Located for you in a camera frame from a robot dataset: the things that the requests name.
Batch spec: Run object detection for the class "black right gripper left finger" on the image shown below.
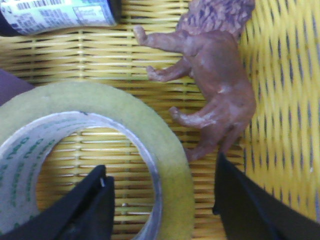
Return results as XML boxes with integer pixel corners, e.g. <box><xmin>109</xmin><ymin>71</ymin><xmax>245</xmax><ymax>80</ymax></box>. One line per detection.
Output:
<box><xmin>0</xmin><ymin>165</ymin><xmax>115</xmax><ymax>240</ymax></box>

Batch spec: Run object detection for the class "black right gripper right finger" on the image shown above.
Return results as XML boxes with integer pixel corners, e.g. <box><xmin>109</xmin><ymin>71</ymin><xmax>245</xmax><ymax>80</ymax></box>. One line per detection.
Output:
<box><xmin>212</xmin><ymin>153</ymin><xmax>320</xmax><ymax>240</ymax></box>

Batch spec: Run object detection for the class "brown toy lion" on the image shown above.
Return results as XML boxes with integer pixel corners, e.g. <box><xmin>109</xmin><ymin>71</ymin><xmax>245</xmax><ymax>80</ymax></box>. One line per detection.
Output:
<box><xmin>133</xmin><ymin>0</ymin><xmax>256</xmax><ymax>161</ymax></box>

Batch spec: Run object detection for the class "blue white labelled can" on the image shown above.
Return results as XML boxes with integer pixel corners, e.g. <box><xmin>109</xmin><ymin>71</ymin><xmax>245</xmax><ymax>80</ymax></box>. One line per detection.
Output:
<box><xmin>0</xmin><ymin>0</ymin><xmax>122</xmax><ymax>37</ymax></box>

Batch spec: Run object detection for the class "yellow woven basket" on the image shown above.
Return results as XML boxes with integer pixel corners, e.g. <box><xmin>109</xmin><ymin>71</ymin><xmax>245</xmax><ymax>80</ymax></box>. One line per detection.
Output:
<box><xmin>0</xmin><ymin>0</ymin><xmax>320</xmax><ymax>240</ymax></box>

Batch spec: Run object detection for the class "yellow packing tape roll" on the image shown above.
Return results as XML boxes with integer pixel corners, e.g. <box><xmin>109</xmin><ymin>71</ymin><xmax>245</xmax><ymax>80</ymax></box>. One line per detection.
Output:
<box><xmin>0</xmin><ymin>82</ymin><xmax>195</xmax><ymax>240</ymax></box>

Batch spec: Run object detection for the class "purple foam cube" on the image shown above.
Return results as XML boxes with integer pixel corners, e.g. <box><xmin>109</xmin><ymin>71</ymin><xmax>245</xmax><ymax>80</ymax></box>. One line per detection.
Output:
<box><xmin>0</xmin><ymin>69</ymin><xmax>35</xmax><ymax>106</ymax></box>

